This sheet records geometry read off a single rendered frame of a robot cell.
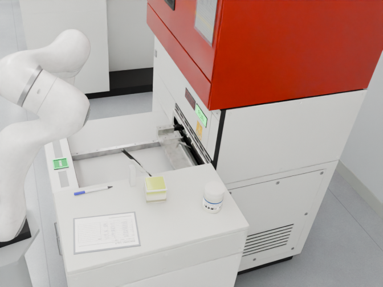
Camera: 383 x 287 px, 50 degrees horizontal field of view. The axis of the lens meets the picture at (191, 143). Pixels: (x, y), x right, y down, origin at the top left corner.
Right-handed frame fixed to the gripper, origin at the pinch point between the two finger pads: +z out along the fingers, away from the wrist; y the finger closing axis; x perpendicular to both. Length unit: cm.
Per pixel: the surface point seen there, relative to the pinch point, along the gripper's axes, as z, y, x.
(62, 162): 14.5, -4.2, -0.4
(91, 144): 25.4, -22.1, -26.7
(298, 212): 37, -124, 16
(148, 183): 2.2, -28.9, 26.5
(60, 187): 15.4, -2.0, 12.9
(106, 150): 21.6, -26.4, -17.0
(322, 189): 22, -132, 15
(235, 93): -30, -58, 15
